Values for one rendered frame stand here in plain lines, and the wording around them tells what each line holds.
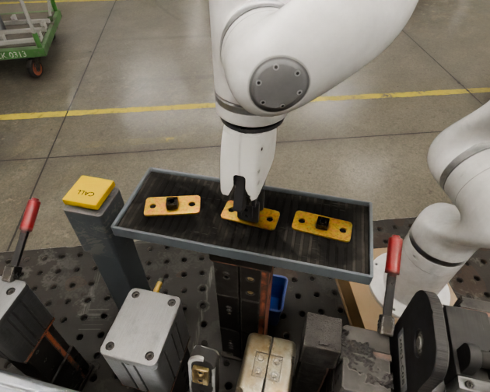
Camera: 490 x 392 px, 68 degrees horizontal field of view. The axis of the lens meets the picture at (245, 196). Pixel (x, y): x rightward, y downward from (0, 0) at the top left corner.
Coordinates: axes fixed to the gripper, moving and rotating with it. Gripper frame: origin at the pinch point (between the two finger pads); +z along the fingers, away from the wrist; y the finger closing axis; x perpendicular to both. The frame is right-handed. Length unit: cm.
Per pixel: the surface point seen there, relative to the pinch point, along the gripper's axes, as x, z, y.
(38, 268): -63, 48, -2
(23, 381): -25.8, 18.2, 27.5
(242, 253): 1.0, 2.2, 7.3
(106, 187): -24.1, 2.5, 1.4
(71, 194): -28.4, 2.5, 4.5
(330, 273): 13.0, 2.8, 6.3
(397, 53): 46, 118, -355
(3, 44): -280, 89, -197
